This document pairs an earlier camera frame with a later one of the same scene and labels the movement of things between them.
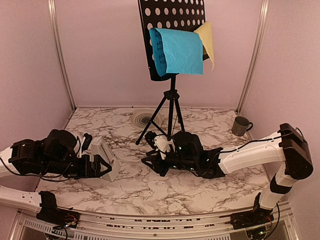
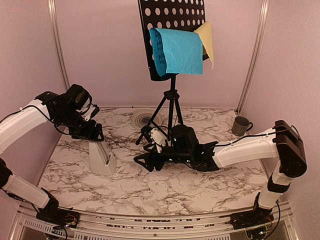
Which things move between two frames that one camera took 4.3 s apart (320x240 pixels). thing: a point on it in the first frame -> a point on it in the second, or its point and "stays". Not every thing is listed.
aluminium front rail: (284, 225) stays
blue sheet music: (177, 51) stays
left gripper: (87, 172) -> (87, 134)
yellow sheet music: (205, 32) stays
